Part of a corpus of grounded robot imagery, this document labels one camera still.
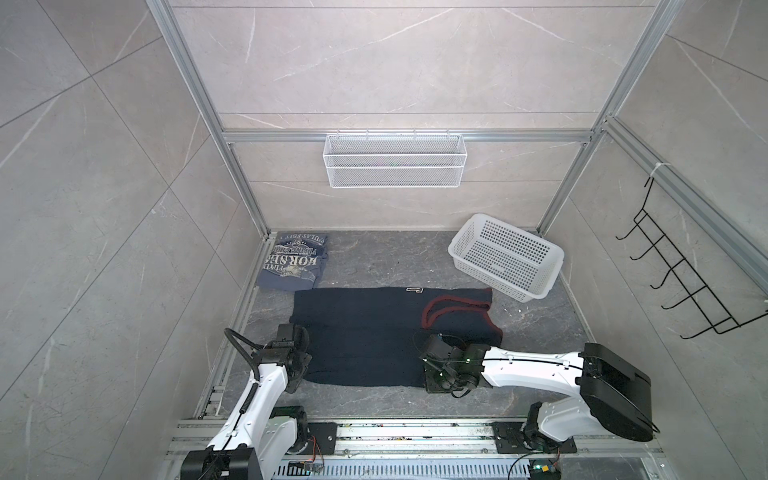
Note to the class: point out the blue-grey tank top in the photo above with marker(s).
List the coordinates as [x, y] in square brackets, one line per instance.
[296, 262]

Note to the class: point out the white plastic laundry basket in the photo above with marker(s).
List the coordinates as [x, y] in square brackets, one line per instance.
[512, 261]

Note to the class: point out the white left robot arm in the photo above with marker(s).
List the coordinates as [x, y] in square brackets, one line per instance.
[258, 434]

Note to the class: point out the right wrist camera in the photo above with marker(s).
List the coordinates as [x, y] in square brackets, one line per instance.
[436, 349]

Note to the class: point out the dark navy tank top pile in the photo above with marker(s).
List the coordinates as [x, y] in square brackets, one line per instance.
[372, 337]

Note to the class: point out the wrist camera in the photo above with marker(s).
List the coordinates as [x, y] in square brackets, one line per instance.
[291, 336]
[436, 349]

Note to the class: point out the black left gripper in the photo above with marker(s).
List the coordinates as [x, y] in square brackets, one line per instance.
[305, 359]

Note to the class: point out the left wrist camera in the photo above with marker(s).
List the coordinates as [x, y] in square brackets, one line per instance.
[291, 336]

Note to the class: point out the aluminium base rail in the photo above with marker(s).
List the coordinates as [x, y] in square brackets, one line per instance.
[379, 438]

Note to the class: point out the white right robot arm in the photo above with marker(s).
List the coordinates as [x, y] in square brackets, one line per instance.
[601, 392]

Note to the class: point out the grey slotted cable duct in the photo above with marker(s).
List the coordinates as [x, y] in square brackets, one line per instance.
[464, 468]

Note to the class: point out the black wire hook rack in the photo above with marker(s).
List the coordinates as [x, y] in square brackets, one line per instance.
[677, 266]

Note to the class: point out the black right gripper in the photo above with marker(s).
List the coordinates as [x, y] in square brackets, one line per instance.
[427, 372]

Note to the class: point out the white wire mesh wall basket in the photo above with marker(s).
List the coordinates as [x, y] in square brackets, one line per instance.
[415, 160]

